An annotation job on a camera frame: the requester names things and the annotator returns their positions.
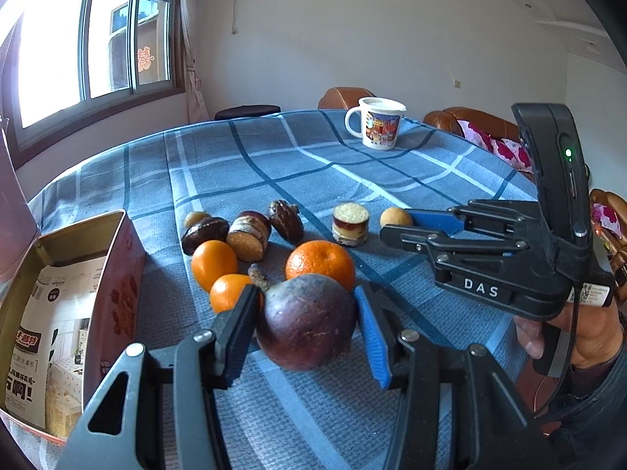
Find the tan longan fruit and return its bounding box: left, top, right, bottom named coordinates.
left=184, top=211, right=209, bottom=229
left=379, top=207, right=413, bottom=227

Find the round layered biscuit cake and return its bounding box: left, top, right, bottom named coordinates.
left=332, top=202, right=370, bottom=247

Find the large orange tangerine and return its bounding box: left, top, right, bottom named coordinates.
left=285, top=240, right=356, bottom=292

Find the dark brown wrinkled pastry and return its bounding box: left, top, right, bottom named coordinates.
left=268, top=199, right=304, bottom=244

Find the dark purple passion fruit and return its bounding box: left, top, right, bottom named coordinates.
left=248, top=264, right=357, bottom=371

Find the small orange tangerine front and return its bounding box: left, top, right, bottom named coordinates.
left=209, top=274, right=252, bottom=314

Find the chocolate-coated cake roll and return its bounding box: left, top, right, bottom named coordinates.
left=227, top=210, right=272, bottom=263

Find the dark chocolate glazed pastry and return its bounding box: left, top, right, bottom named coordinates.
left=181, top=217, right=230, bottom=256

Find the person's right hand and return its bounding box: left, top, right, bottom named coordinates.
left=513, top=301, right=624, bottom=369

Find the pink floral cushion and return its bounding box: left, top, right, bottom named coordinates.
left=458, top=120, right=533, bottom=174

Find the blue plaid tablecloth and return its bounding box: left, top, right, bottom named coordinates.
left=0, top=108, right=540, bottom=470

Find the black tracker module green light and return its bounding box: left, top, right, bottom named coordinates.
left=512, top=103, right=591, bottom=249

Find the white cartoon print mug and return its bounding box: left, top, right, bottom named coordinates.
left=344, top=97, right=407, bottom=151

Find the printed paper in box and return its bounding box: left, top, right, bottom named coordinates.
left=5, top=257, right=105, bottom=439

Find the brown leather armchair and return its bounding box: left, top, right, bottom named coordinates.
left=318, top=87, right=374, bottom=110

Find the red metal tin box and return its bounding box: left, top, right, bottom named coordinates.
left=1, top=148, right=146, bottom=445

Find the black round stool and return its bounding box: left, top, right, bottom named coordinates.
left=214, top=104, right=282, bottom=121

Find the pink curtain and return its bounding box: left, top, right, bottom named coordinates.
left=181, top=0, right=209, bottom=123

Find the window with metal frame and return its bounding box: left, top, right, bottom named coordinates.
left=1, top=0, right=184, bottom=166

